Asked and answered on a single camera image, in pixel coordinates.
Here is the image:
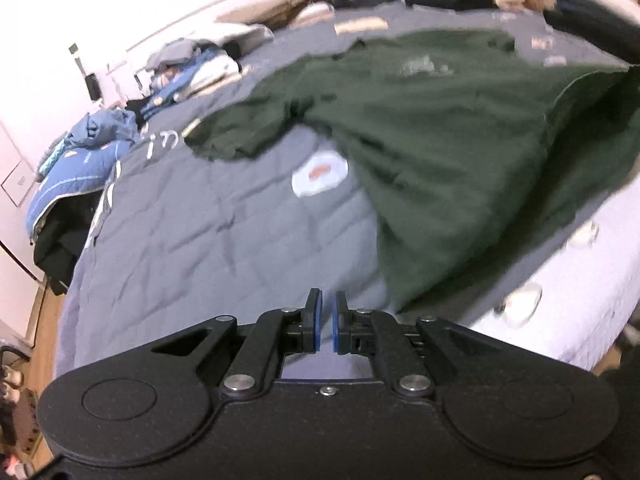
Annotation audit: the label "white bed headboard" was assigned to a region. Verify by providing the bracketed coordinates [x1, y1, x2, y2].
[125, 0, 382, 57]

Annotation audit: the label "grey printed quilt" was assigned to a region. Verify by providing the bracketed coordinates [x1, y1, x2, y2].
[55, 0, 640, 376]

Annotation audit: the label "white wardrobe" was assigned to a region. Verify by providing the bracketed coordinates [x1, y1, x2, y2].
[0, 122, 47, 281]

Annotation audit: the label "black hanging garment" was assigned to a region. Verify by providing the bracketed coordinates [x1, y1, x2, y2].
[31, 190, 109, 296]

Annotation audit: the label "teal patterned cloth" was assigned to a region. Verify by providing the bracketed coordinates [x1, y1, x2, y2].
[36, 139, 67, 177]

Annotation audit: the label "blue orange-printed cloth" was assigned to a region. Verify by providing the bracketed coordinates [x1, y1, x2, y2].
[144, 57, 202, 112]

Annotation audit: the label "grey sweatshirt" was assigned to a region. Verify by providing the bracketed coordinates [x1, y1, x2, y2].
[146, 39, 202, 69]

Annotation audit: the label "white folded cloth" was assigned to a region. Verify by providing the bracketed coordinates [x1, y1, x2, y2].
[194, 55, 244, 94]

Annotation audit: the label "stack of folded dark clothes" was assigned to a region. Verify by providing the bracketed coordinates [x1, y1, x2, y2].
[544, 0, 640, 67]

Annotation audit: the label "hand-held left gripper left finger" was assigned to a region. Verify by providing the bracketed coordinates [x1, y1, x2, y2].
[150, 288, 324, 399]

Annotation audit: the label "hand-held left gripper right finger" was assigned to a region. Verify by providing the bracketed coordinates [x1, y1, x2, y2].
[332, 290, 547, 399]

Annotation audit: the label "dark green t-shirt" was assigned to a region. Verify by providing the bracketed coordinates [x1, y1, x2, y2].
[184, 27, 640, 316]

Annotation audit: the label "brown folded clothes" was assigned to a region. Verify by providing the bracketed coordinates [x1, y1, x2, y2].
[216, 0, 314, 29]

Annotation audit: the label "row of shoes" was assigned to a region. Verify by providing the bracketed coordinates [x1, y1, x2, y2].
[0, 355, 38, 480]

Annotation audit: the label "cream cloth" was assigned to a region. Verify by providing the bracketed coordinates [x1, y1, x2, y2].
[299, 2, 334, 24]

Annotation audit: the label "blue printed quilt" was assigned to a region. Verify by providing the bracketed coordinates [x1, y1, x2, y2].
[25, 130, 136, 241]

